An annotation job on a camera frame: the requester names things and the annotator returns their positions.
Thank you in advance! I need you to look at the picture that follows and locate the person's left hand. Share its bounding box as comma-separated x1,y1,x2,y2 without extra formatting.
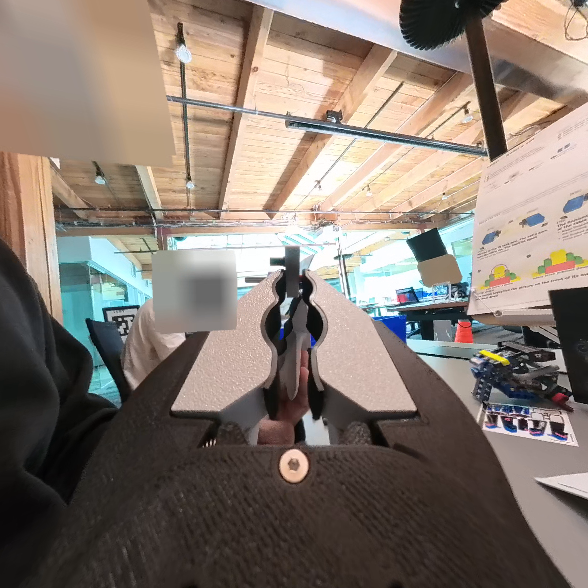
258,351,310,445

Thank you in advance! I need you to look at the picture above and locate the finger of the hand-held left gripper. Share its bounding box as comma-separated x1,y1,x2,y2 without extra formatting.
278,300,310,400

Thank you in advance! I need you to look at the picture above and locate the sticker sheet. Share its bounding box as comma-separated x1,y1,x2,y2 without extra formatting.
480,403,579,447

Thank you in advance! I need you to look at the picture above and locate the dark toy set box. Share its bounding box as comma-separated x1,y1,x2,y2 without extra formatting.
549,287,588,405

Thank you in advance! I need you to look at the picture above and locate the white instruction booklet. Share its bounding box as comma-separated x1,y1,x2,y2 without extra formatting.
535,473,588,500

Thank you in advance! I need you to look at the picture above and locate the background work table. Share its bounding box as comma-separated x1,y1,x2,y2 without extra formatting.
386,299,469,341

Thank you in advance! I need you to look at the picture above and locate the white instruction poster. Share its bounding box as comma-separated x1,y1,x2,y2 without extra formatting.
467,103,588,318

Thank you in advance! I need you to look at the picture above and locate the blue storage bin with tag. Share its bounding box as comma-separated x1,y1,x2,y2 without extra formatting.
372,315,409,344

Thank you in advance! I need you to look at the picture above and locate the brown rounded panel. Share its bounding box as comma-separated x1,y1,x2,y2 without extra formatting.
417,254,463,286

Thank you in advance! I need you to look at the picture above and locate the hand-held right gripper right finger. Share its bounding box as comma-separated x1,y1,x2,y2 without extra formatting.
303,269,419,443

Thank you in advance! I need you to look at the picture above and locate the partly built toy car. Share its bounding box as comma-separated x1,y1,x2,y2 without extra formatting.
469,342,575,413

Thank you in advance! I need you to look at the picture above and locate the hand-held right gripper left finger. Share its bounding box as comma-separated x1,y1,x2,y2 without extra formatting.
171,270,283,445

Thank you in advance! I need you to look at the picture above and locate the black ribbed disc on pole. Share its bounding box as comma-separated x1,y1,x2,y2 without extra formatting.
399,0,508,159

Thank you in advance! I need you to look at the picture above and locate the black white tag sign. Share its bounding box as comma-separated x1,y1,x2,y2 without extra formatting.
102,304,141,345

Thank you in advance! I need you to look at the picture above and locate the black ceiling light rail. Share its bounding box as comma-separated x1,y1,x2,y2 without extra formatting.
285,110,488,158

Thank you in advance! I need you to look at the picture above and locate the grey plastic beam assembly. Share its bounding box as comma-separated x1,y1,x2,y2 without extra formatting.
270,246,315,299

